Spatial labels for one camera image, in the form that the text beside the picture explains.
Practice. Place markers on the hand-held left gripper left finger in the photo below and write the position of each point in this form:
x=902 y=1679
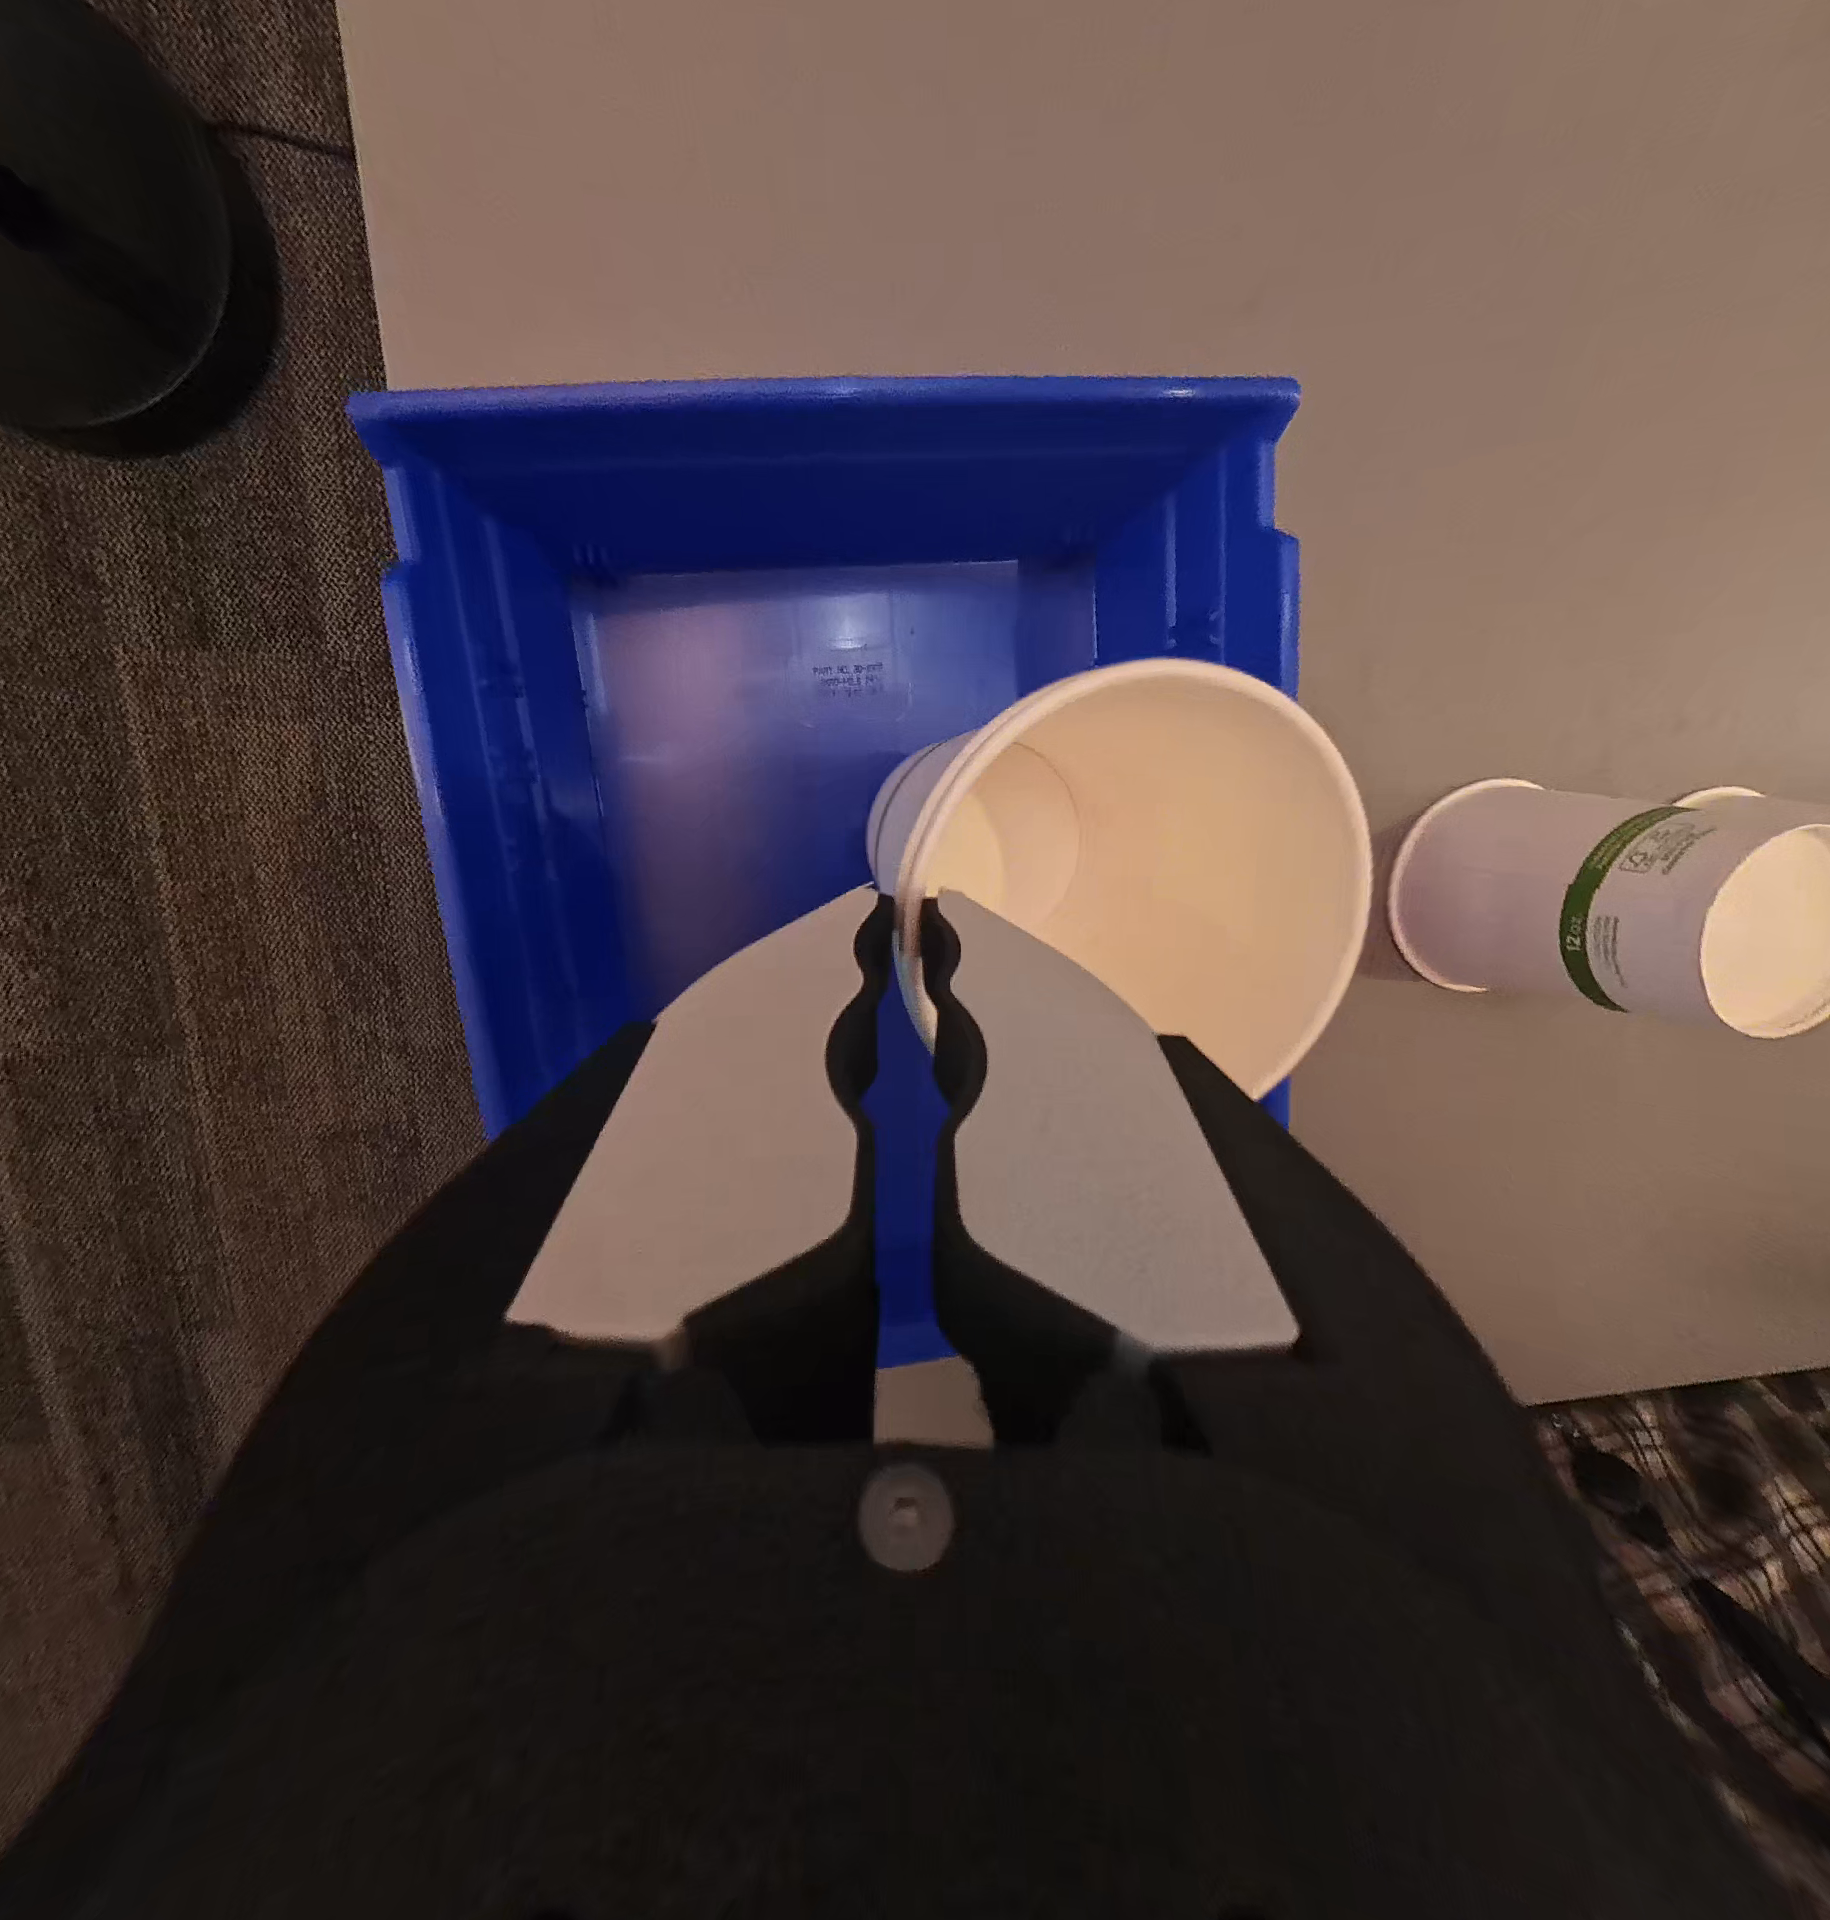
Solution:
x=706 y=1171

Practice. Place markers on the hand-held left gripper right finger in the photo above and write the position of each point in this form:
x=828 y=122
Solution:
x=1111 y=1186

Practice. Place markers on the blue plastic bin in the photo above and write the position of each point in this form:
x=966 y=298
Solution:
x=480 y=676

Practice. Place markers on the person's plaid shirt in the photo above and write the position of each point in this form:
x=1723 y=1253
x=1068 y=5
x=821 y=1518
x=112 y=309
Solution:
x=1725 y=1575

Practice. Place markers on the black floor stand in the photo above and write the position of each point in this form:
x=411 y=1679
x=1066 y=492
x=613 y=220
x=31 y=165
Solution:
x=91 y=226

